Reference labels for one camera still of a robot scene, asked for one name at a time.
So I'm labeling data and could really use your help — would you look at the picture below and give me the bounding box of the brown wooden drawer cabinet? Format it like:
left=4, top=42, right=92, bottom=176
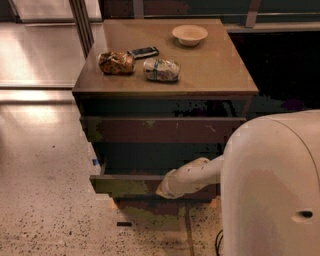
left=73, top=19, right=258, bottom=201

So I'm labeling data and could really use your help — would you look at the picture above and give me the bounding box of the black floor marker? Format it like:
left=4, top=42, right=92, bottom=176
left=116, top=222, right=132, bottom=227

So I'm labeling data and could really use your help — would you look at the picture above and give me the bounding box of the drawer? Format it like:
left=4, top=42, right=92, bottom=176
left=80, top=116, right=246, bottom=143
left=89, top=165, right=221, bottom=201

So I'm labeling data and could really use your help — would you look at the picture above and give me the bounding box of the black floor cable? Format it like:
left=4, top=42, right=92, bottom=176
left=214, top=229, right=224, bottom=256

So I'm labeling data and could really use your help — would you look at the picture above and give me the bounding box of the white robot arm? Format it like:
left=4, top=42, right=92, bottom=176
left=157, top=110, right=320, bottom=256

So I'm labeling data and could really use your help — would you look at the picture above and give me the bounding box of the dark blue snack bar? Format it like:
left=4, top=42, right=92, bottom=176
left=128, top=47, right=159, bottom=59

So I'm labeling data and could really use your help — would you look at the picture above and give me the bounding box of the brown crumpled snack bag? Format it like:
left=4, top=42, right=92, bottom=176
left=98, top=51, right=135, bottom=75

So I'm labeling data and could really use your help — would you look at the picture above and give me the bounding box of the cream ceramic bowl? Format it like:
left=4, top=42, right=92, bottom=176
left=172, top=25, right=208, bottom=47

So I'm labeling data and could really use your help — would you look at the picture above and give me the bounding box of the blue tape piece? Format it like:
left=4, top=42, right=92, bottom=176
left=92, top=159, right=99, bottom=166

